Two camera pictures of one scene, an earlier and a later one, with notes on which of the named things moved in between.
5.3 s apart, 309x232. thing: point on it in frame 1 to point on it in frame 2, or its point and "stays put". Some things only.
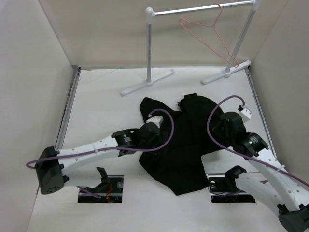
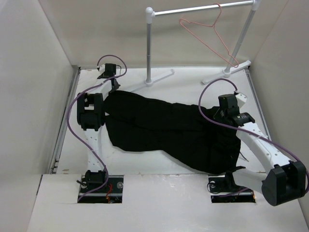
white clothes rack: (150, 13) stays put
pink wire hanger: (216, 28) stays put
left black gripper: (157, 138) to (115, 87)
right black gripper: (217, 129) to (217, 114)
